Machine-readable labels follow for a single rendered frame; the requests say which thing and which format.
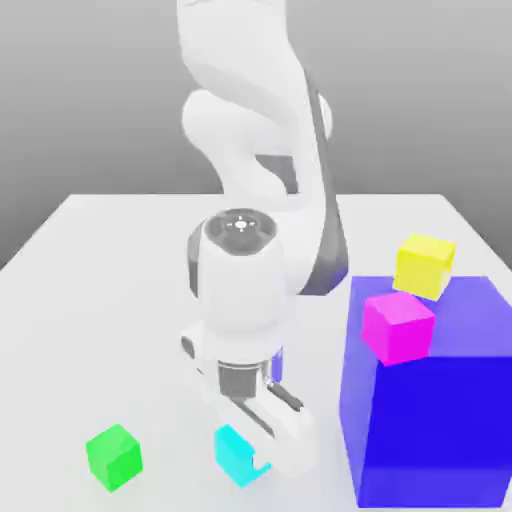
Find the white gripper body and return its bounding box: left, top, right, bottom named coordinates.
left=196, top=369, right=318, bottom=480

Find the small cyan cube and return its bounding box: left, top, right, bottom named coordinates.
left=213, top=423, right=274, bottom=489

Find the small magenta cube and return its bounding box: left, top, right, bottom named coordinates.
left=360, top=291, right=437, bottom=368

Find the small green cube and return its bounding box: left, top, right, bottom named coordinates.
left=84, top=423, right=144, bottom=494

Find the small yellow cube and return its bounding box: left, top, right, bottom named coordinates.
left=392, top=233, right=458, bottom=302

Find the large blue box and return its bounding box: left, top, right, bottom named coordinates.
left=339, top=274, right=512, bottom=510

